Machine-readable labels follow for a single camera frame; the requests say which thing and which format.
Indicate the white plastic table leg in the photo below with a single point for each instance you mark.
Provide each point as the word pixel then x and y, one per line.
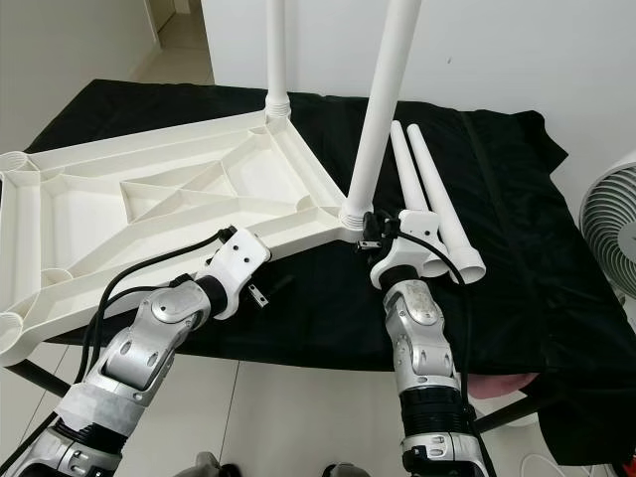
pixel 437 189
pixel 378 109
pixel 275 50
pixel 407 174

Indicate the white plastic table top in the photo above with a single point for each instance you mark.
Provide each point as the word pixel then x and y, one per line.
pixel 99 219

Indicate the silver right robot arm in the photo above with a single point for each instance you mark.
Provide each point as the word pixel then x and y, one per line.
pixel 417 333

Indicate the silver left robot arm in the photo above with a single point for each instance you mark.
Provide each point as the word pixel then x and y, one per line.
pixel 159 333

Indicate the black tablecloth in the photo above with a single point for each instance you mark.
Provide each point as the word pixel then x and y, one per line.
pixel 537 248

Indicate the grey left robot foot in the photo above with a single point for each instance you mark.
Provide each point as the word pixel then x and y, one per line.
pixel 216 465

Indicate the grey robot foot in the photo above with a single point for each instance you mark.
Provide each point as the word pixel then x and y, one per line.
pixel 216 465
pixel 346 470

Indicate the pink cloth bundle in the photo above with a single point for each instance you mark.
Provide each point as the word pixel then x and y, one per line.
pixel 502 384

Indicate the grey right robot foot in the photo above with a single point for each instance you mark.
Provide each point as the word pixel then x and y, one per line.
pixel 346 470

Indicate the black metal table leg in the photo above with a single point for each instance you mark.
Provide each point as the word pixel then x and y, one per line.
pixel 50 378
pixel 507 412

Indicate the white round fan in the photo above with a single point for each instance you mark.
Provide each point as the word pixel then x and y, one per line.
pixel 611 224

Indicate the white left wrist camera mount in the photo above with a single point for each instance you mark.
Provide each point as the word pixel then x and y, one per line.
pixel 238 260

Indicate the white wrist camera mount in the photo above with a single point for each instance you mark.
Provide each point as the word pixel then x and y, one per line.
pixel 238 260
pixel 402 263

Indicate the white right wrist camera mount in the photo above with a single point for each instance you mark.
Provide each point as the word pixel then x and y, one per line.
pixel 402 263

